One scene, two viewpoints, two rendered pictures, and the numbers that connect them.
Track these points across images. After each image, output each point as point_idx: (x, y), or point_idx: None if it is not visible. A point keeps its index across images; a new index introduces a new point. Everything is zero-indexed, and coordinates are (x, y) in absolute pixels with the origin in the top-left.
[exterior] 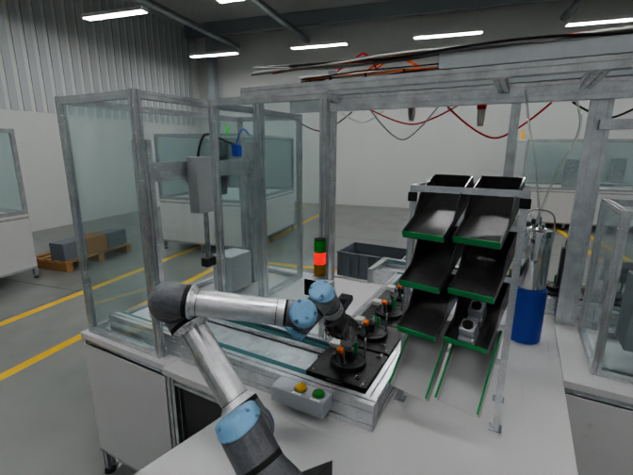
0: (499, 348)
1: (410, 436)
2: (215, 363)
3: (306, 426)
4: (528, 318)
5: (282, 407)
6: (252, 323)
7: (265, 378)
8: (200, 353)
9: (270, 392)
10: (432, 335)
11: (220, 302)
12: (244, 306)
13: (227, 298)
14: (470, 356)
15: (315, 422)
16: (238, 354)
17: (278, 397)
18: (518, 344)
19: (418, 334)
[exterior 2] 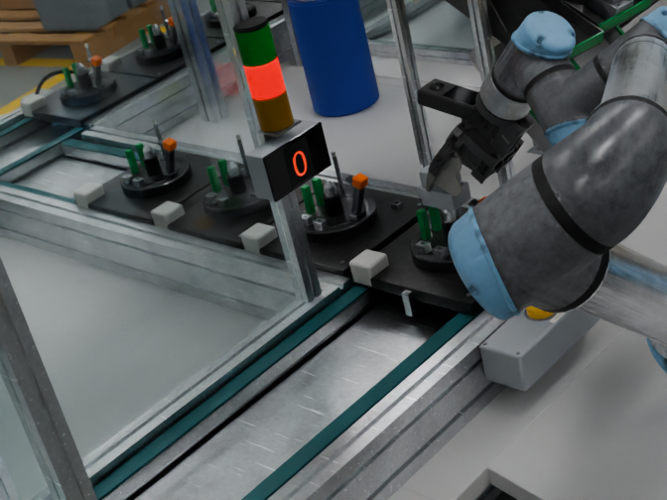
0: (377, 128)
1: (634, 238)
2: (657, 263)
3: (595, 359)
4: (362, 48)
5: (524, 399)
6: (148, 441)
7: (450, 397)
8: (642, 268)
9: (466, 418)
10: (583, 38)
11: (660, 88)
12: (666, 74)
13: (650, 77)
14: (581, 59)
15: (584, 347)
16: (353, 433)
17: (537, 366)
18: (372, 109)
19: (581, 46)
